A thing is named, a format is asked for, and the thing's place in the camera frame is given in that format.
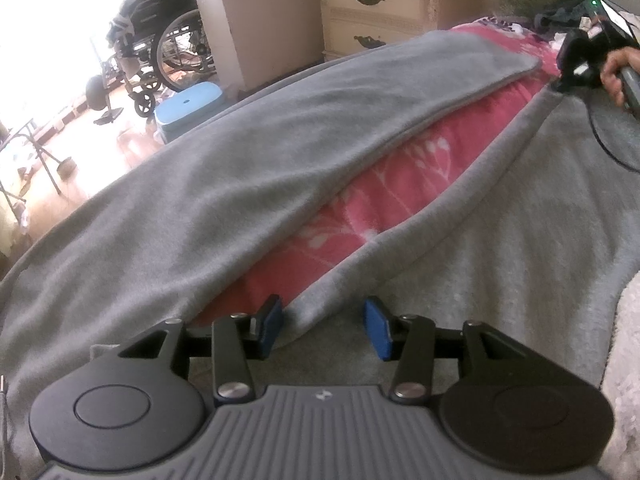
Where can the person's right hand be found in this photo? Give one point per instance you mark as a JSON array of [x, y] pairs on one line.
[[612, 72]]

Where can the black floor fan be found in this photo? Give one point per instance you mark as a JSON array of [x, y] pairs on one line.
[[97, 97]]

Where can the blue plastic stool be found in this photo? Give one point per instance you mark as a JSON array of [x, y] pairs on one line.
[[190, 105]]

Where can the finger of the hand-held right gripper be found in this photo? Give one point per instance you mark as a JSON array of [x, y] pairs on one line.
[[560, 85]]

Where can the pink floral blanket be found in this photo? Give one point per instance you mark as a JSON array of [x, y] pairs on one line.
[[400, 160]]

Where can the dark purple clothes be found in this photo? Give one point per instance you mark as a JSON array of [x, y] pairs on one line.
[[547, 22]]

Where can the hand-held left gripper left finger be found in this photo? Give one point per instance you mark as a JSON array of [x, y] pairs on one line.
[[272, 325]]

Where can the black wheelchair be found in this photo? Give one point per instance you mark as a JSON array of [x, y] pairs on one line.
[[150, 15]]

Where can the cream nightstand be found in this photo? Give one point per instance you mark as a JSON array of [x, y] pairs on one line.
[[380, 15]]

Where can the grey fleece pants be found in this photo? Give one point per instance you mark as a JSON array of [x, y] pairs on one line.
[[250, 135]]

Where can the olive green cloth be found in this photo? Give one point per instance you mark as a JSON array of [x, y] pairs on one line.
[[520, 2]]

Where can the white screen tablet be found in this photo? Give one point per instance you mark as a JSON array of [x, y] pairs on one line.
[[616, 17]]

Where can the person's white fluffy clothing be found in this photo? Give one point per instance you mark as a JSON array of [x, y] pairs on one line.
[[625, 385]]

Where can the black device with green light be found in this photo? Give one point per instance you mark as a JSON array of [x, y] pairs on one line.
[[575, 2]]

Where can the folding table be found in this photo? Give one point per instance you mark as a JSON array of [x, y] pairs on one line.
[[45, 160]]

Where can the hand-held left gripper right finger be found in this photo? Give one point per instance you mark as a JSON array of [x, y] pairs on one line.
[[377, 330]]

